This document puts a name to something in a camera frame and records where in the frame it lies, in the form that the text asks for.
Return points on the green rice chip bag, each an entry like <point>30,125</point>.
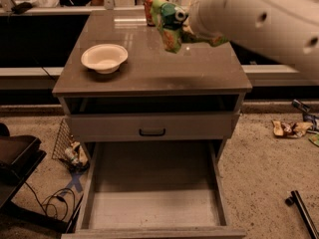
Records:
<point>172,24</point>

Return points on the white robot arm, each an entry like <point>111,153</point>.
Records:
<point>285,31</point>

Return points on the grey drawer cabinet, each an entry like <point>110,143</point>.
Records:
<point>197,79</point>

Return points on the open bottom grey drawer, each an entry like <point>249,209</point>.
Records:
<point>154,190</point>

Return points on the white paper bowl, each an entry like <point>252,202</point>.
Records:
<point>104,58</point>

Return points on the crumpled wrappers in basket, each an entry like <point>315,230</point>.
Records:
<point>76,155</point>

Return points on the orange soda can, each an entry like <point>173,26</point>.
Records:
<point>149,12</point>

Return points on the dark snack packet on floor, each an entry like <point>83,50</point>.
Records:
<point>301,106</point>

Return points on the snack wrappers on floor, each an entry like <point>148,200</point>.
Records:
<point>310,124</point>

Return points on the black cart tray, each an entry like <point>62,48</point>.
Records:
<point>19,157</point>

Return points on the black bar on floor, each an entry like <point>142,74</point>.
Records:
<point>295,198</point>

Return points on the black device on ledge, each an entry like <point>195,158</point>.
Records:
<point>22,8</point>

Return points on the closed grey drawer with handle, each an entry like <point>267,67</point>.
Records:
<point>139,127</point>

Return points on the wire mesh basket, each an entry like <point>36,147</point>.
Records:
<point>63,140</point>

